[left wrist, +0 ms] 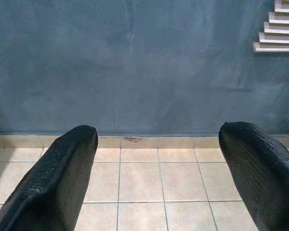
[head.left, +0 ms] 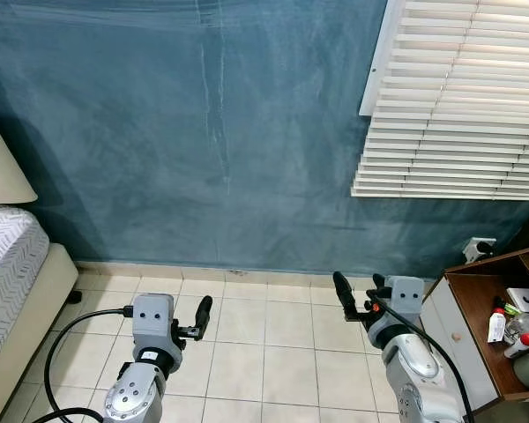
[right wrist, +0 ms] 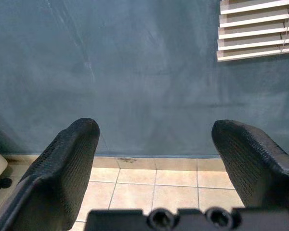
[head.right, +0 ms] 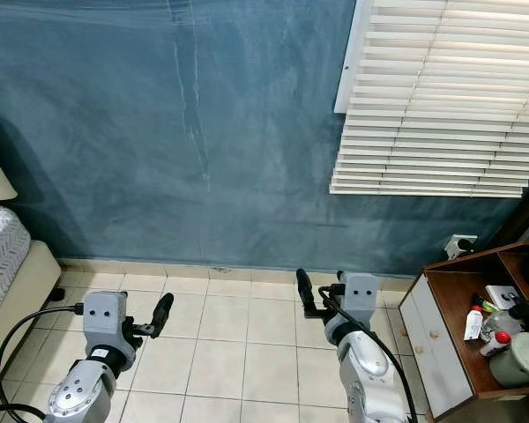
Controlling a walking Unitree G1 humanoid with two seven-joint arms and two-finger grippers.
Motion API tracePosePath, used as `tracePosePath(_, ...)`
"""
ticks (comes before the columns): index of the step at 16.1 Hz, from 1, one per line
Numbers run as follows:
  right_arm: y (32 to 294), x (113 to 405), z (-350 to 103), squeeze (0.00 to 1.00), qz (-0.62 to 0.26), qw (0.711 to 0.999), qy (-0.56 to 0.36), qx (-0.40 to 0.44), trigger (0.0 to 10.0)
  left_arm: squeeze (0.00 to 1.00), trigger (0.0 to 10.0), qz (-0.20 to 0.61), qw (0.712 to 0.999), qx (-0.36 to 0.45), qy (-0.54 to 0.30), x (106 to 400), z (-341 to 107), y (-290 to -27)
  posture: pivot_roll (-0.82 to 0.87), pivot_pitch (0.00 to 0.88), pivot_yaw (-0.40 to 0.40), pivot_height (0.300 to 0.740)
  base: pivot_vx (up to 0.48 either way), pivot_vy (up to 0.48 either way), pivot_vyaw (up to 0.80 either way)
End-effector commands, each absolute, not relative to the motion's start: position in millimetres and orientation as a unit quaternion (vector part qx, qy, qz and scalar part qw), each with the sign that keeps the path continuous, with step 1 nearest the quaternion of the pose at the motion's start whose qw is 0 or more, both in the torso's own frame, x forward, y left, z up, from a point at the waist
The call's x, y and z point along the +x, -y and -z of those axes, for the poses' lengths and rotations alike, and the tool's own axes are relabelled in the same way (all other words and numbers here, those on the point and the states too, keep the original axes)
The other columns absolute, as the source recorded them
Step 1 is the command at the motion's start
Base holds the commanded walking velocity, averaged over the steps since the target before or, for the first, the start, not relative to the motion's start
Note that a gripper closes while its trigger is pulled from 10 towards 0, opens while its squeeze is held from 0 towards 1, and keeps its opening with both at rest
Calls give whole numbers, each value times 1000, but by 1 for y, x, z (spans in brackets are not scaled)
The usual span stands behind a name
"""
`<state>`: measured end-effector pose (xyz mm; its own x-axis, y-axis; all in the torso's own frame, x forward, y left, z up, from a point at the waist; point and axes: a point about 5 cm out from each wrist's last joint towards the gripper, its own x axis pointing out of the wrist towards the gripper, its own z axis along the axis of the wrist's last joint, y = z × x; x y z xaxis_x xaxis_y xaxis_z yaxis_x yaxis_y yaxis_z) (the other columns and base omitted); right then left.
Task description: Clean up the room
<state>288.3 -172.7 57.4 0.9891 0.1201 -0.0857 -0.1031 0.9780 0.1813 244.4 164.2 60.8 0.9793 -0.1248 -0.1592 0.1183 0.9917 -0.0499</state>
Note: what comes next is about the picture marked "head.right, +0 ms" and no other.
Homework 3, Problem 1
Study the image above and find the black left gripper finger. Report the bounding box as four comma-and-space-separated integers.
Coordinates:
152, 292, 175, 338

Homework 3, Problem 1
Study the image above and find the cream bed base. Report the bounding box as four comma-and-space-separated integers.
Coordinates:
0, 240, 63, 411

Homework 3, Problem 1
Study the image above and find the brown wooden nightstand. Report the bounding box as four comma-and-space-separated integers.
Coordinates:
399, 241, 529, 420

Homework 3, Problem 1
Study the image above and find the white nightstand drawer front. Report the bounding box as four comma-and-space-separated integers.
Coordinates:
399, 274, 474, 420

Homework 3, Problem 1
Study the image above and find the white bottle with red cap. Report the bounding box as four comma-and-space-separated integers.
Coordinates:
463, 304, 485, 342

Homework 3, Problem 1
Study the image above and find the white flat box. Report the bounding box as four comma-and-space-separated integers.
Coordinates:
484, 283, 520, 310

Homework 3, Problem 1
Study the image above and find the clear glass jar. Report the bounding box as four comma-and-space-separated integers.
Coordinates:
482, 310, 514, 341

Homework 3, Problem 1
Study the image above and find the clear bottle with red cap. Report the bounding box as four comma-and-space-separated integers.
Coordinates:
480, 330, 518, 359

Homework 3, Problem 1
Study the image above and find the white slatted window blind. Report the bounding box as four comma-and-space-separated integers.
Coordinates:
330, 0, 529, 198

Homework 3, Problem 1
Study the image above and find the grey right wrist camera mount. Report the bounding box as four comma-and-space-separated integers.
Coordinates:
339, 271, 379, 323

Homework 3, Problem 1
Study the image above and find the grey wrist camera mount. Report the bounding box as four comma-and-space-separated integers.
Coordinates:
339, 271, 379, 323
82, 291, 129, 352

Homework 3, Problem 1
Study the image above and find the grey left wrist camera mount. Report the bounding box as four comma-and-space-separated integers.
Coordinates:
82, 291, 129, 352

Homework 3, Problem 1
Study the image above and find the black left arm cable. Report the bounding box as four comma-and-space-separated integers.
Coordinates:
0, 303, 86, 423

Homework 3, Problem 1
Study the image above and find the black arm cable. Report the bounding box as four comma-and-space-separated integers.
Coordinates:
0, 303, 86, 423
317, 291, 421, 423

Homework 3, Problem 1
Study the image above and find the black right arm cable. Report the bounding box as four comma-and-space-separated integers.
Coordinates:
317, 291, 421, 423

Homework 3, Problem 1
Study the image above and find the white wall socket with plug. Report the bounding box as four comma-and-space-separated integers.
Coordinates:
444, 233, 480, 261

